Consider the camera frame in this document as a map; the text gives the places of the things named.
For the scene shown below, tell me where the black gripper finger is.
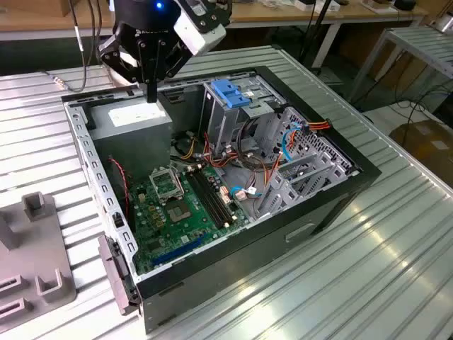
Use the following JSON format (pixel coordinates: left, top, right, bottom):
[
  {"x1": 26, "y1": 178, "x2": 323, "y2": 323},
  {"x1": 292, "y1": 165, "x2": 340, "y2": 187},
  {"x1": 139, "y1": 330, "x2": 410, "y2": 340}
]
[
  {"x1": 96, "y1": 33, "x2": 154, "y2": 104},
  {"x1": 151, "y1": 40, "x2": 193, "y2": 104}
]

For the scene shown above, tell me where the orange red yellow power wire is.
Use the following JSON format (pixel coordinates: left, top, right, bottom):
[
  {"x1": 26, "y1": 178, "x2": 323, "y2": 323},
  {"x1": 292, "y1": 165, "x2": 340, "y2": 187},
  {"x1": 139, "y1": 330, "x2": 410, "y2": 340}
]
[{"x1": 263, "y1": 119, "x2": 332, "y2": 188}]

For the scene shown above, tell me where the perforated metal disk bay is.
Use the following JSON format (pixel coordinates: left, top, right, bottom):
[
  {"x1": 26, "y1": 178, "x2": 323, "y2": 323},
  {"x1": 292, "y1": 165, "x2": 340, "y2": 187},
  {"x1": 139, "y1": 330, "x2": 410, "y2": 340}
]
[{"x1": 254, "y1": 106, "x2": 360, "y2": 220}]

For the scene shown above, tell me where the blue plastic drive latch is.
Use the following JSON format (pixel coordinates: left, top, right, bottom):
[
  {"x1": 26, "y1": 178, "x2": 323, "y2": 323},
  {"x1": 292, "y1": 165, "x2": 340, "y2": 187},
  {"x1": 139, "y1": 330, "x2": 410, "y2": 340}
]
[{"x1": 210, "y1": 79, "x2": 251, "y2": 110}]

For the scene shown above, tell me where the grey optical drive cage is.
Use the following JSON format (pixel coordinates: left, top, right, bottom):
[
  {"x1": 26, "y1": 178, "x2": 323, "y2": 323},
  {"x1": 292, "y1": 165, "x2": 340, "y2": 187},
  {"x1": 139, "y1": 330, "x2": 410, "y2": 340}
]
[{"x1": 197, "y1": 74, "x2": 287, "y2": 160}]

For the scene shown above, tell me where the grey power supply unit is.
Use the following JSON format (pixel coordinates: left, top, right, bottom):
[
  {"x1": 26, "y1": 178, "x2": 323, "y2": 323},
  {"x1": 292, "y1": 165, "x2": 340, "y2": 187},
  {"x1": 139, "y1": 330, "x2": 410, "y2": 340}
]
[{"x1": 86, "y1": 95, "x2": 174, "y2": 185}]

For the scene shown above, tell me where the long wooden desk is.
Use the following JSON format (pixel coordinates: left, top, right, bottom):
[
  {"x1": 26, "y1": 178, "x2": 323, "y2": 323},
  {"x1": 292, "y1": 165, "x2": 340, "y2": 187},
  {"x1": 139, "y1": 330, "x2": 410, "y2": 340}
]
[{"x1": 0, "y1": 0, "x2": 429, "y2": 42}]

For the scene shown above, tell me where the black case fan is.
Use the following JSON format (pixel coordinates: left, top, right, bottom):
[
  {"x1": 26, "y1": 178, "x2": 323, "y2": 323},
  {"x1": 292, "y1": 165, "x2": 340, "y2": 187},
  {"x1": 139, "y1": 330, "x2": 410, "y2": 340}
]
[{"x1": 105, "y1": 155, "x2": 137, "y2": 233}]

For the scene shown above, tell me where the metal socket cover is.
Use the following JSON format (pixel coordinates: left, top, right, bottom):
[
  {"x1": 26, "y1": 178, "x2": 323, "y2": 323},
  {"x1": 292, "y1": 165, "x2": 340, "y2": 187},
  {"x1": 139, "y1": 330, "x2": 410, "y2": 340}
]
[{"x1": 148, "y1": 166, "x2": 185, "y2": 205}]

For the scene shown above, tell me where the black RAM slot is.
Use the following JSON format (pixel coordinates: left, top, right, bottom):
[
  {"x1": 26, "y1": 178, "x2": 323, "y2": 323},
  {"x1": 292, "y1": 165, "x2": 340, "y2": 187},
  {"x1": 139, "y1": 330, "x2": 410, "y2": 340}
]
[
  {"x1": 190, "y1": 171, "x2": 226, "y2": 228},
  {"x1": 186, "y1": 172, "x2": 222, "y2": 230},
  {"x1": 195, "y1": 171, "x2": 230, "y2": 226},
  {"x1": 199, "y1": 169, "x2": 234, "y2": 225}
]

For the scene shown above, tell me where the CPU socket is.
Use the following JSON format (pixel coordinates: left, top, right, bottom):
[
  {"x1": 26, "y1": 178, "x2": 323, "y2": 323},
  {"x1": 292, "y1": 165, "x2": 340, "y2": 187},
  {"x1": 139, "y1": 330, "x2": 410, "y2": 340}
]
[{"x1": 166, "y1": 200, "x2": 194, "y2": 224}]

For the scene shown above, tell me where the green motherboard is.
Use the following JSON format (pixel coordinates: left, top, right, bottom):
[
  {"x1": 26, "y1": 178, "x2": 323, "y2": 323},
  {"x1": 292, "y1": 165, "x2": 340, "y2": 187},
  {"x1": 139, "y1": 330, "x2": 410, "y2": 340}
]
[{"x1": 127, "y1": 164, "x2": 256, "y2": 276}]

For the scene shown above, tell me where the blue expansion slot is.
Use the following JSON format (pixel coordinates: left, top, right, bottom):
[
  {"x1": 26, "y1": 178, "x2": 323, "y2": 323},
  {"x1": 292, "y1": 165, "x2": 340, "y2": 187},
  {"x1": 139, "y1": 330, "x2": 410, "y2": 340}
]
[{"x1": 151, "y1": 235, "x2": 210, "y2": 266}]

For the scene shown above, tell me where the grey parts rack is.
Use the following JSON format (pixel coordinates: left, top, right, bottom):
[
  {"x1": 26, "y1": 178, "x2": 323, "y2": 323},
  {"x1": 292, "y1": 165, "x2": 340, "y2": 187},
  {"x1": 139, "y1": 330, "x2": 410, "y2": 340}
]
[{"x1": 0, "y1": 191, "x2": 77, "y2": 325}]

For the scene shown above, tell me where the black open PC case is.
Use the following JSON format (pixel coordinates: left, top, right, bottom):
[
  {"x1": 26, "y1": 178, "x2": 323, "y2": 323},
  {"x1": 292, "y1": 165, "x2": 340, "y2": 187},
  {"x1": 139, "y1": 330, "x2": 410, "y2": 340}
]
[{"x1": 60, "y1": 65, "x2": 382, "y2": 334}]

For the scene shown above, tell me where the cardboard box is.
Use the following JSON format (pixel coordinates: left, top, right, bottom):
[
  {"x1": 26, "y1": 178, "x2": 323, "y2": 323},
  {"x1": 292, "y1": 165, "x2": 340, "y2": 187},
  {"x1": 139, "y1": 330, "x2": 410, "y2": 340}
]
[{"x1": 389, "y1": 119, "x2": 453, "y2": 178}]

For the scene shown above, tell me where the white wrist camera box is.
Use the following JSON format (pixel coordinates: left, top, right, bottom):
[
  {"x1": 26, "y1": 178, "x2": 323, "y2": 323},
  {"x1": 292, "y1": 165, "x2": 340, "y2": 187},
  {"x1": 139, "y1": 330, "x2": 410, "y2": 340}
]
[{"x1": 173, "y1": 0, "x2": 233, "y2": 56}]

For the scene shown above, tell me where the grey cable with metal plug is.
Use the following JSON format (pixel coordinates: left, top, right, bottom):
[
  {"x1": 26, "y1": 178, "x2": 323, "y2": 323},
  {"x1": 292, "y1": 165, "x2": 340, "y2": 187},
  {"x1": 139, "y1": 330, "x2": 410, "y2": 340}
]
[{"x1": 40, "y1": 0, "x2": 103, "y2": 94}]

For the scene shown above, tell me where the dark round cable loop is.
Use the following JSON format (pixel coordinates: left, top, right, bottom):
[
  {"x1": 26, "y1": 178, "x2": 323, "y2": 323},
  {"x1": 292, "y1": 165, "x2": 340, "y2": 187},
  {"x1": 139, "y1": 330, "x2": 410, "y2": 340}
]
[{"x1": 236, "y1": 118, "x2": 270, "y2": 168}]

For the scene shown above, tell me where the red black fan wire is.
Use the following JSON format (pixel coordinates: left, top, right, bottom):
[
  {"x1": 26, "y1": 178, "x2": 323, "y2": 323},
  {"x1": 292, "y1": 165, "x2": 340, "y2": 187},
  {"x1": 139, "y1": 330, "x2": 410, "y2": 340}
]
[{"x1": 108, "y1": 157, "x2": 132, "y2": 220}]

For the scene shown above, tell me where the red yellow wire bundle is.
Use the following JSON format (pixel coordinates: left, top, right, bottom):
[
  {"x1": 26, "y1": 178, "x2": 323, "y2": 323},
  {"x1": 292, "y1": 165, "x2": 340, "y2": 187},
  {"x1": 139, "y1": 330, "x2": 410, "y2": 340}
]
[{"x1": 171, "y1": 130, "x2": 280, "y2": 185}]

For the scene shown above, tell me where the blue data wire black plug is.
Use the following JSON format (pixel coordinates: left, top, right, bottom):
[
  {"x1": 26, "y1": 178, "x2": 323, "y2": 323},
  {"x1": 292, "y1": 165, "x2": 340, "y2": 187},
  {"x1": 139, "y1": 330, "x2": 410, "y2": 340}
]
[{"x1": 277, "y1": 122, "x2": 306, "y2": 167}]

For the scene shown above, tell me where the light blue wire pink plug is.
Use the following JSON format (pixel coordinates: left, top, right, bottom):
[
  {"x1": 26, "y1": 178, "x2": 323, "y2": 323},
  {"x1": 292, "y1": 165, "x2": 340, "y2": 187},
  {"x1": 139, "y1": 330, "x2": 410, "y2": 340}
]
[{"x1": 229, "y1": 186, "x2": 263, "y2": 202}]

